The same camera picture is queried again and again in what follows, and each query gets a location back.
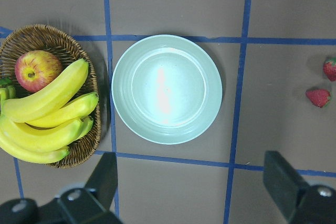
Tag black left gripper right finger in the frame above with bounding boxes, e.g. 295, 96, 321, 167
263, 151, 335, 223

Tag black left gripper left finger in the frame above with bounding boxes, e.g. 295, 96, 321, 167
1, 153, 122, 223

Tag red strawberry picked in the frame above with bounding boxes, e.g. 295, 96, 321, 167
306, 89, 331, 108
322, 57, 336, 82

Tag pale green round plate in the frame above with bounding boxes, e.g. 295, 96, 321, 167
111, 35, 223, 145

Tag yellow banana bottom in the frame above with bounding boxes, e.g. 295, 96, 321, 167
1, 131, 70, 164

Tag yellow banana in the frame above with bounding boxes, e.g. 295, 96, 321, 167
1, 59, 89, 123
1, 131, 70, 164
27, 92, 99, 128
1, 116, 84, 153

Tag yellow banana middle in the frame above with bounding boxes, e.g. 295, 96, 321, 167
27, 92, 99, 128

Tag yellow banana lower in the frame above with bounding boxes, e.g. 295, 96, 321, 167
1, 116, 84, 153

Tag yellow banana top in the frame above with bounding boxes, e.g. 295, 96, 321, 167
1, 59, 89, 123

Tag red yellow apple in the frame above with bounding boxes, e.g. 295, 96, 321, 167
14, 50, 63, 93

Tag brown wicker basket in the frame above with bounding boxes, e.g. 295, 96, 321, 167
1, 24, 102, 169

